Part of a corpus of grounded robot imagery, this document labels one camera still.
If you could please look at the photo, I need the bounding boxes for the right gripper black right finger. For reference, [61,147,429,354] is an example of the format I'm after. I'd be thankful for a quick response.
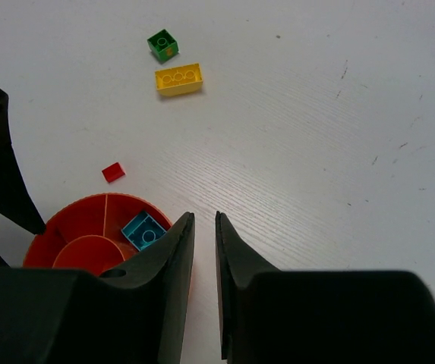
[216,212,435,363]

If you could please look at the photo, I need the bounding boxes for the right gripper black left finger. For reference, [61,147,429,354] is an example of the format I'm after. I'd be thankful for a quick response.
[0,212,195,363]

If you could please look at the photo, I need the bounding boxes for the small cyan lego brick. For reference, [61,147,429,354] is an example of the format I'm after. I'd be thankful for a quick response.
[121,211,167,251]

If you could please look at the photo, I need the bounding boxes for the orange divided round container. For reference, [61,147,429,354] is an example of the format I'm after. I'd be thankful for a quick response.
[22,193,195,300]

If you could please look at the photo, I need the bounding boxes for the small red lego piece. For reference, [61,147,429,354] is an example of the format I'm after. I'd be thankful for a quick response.
[102,162,125,184]

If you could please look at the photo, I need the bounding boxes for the yellow 2x3 lego brick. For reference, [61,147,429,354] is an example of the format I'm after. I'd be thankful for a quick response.
[155,63,203,97]

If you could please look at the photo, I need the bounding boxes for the green square lego brick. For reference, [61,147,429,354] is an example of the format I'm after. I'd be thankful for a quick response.
[147,29,179,64]

